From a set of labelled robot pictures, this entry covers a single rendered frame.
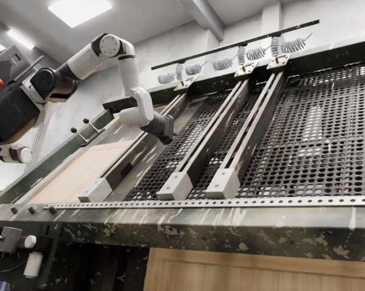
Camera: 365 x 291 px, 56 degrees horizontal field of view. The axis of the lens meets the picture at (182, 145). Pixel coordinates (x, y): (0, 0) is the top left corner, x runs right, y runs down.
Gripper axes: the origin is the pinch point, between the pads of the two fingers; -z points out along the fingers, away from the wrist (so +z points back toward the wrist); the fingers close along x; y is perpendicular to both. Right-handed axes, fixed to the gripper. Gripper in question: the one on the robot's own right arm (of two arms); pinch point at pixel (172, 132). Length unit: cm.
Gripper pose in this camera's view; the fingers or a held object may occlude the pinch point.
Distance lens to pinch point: 145.8
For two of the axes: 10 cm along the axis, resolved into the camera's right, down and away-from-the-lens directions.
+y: -8.4, 1.0, 5.3
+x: 0.4, -9.7, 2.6
